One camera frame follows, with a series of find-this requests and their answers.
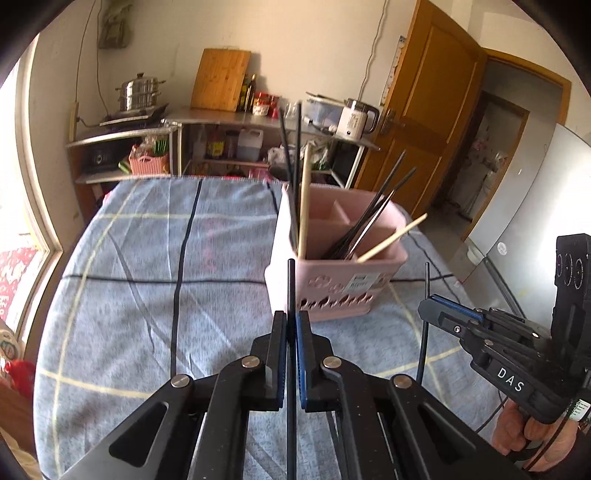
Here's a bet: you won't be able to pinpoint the red lidded jar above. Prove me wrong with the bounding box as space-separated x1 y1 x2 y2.
253 91 278 116

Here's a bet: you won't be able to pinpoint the person's right hand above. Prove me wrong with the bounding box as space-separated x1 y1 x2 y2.
491 397 579 457

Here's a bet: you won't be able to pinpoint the metal shelf rack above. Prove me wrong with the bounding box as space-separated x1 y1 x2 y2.
65 124 182 185

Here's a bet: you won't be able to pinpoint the wooden cutting board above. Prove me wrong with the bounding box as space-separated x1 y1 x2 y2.
190 47 252 112

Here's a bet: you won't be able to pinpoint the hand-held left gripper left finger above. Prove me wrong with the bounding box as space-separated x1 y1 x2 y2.
60 311 287 480

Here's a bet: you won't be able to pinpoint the grey wall hanging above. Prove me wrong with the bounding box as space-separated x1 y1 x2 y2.
99 0 134 49

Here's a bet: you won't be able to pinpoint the clear storage box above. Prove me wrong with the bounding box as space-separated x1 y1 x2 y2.
305 97 345 127

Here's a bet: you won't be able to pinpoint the white plastic jug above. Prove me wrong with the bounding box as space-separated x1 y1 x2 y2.
237 128 264 161

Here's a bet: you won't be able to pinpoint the wooden chopstick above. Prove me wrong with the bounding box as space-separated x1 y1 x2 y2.
356 212 428 264
298 143 314 259

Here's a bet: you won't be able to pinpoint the wooden door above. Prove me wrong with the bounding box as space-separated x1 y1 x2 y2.
355 0 488 217

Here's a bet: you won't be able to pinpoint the pink plastic utensil basket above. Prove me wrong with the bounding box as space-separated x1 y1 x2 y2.
264 182 408 322

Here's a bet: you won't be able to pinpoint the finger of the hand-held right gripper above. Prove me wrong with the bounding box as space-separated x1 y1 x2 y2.
417 299 491 352
431 296 551 343

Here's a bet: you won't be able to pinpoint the electric kettle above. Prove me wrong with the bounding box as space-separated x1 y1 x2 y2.
336 98 382 141

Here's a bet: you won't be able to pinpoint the black induction cooker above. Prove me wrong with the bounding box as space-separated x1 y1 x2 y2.
99 104 169 127

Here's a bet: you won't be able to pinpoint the steel steamer pot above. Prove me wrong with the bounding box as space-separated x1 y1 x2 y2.
115 71 166 112

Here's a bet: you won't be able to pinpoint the person's right forearm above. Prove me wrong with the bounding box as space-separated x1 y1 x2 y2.
531 406 591 480

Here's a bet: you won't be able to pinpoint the white refrigerator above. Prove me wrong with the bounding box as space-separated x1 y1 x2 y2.
450 122 591 333

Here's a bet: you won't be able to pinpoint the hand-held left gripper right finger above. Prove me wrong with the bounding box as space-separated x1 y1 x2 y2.
297 311 532 480

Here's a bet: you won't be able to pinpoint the wall ruler chart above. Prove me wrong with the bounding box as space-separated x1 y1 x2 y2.
381 37 407 107

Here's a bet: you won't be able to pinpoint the blue checked tablecloth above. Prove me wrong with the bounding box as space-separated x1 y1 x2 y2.
34 175 513 480

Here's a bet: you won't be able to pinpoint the steel kitchen counter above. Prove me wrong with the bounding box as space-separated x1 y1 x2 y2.
164 106 282 178

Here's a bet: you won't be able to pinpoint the pink storage basket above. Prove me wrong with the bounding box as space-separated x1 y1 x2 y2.
129 154 171 175

